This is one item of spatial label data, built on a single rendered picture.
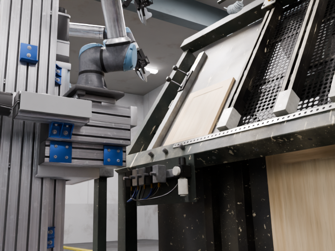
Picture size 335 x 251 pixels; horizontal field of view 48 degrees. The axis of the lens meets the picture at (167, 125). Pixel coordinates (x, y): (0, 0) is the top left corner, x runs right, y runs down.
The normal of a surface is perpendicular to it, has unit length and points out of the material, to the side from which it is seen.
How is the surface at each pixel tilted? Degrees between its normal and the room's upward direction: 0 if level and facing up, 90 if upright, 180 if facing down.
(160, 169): 90
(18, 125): 90
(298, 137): 147
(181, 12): 90
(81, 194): 90
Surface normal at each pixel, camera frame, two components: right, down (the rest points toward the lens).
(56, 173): 0.53, -0.22
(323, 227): -0.77, -0.14
